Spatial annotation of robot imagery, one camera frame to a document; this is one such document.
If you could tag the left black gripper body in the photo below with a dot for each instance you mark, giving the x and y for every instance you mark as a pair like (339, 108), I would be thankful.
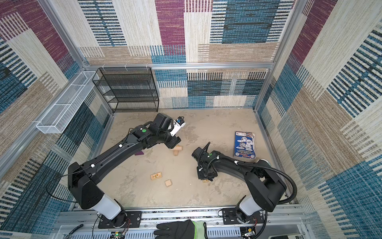
(171, 142)

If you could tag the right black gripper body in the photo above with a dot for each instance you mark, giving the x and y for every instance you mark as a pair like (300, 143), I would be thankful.
(203, 174)

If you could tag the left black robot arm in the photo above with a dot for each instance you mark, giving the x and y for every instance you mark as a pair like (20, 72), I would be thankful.
(83, 179)

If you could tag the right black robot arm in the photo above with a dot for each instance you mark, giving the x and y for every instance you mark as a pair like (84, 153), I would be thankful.
(268, 186)

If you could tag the dotted wood block front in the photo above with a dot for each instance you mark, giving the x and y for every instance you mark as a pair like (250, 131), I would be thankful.
(155, 176)

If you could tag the small square wood block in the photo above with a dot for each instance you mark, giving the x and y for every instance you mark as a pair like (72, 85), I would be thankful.
(168, 183)

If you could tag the blue printed package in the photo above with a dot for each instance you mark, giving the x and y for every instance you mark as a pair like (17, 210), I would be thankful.
(244, 145)

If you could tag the black and green glove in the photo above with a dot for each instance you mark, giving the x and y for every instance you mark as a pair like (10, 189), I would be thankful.
(181, 230)

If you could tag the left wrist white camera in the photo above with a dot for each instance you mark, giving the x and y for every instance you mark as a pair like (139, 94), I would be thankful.
(177, 125)

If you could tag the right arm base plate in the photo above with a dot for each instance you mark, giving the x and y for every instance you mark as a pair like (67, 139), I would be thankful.
(230, 217)

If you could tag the black wire shelf rack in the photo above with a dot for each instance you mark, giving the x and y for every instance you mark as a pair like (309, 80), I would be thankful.
(127, 89)

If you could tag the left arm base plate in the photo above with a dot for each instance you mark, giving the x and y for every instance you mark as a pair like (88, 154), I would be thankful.
(134, 219)

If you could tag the white wire mesh basket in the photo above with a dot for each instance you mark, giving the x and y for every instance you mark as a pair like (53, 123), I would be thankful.
(63, 110)

